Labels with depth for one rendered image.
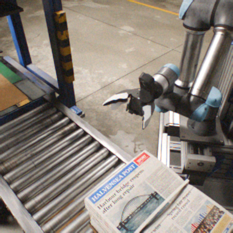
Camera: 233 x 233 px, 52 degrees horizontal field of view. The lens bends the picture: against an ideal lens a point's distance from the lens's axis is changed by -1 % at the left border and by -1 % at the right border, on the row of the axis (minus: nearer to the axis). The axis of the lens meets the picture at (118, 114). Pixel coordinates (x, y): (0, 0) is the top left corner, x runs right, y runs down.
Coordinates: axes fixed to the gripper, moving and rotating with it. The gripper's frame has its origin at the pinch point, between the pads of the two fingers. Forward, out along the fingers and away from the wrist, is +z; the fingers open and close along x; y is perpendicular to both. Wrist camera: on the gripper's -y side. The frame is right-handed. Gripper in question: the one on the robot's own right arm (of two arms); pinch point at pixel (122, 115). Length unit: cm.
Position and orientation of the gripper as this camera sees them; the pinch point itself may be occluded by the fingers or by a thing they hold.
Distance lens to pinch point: 72.4
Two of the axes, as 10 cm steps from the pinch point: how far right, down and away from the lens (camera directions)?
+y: -1.1, 6.9, 7.2
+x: -8.1, -4.8, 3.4
